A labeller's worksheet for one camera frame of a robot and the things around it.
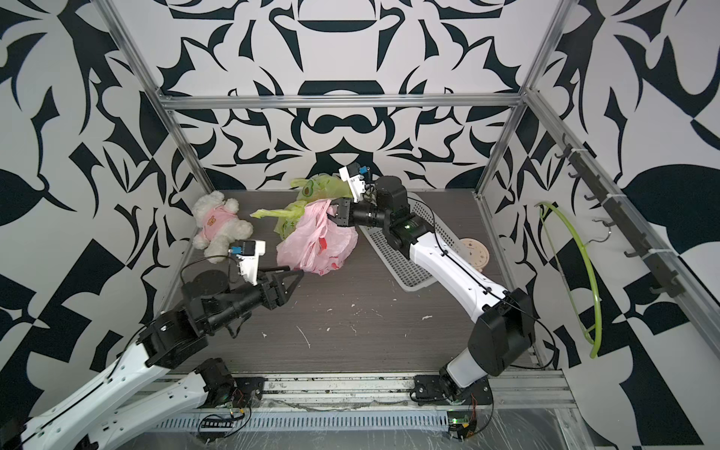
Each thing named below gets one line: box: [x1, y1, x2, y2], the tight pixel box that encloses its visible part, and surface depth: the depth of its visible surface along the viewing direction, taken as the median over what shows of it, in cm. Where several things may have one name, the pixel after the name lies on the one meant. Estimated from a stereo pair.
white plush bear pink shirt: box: [193, 190, 254, 264], surface depth 101 cm
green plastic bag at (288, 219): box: [249, 200, 308, 240], surface depth 88 cm
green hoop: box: [534, 201, 603, 359], surface depth 64 cm
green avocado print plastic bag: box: [289, 172, 353, 203], surface depth 101 cm
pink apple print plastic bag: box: [275, 199, 359, 276], surface depth 70 cm
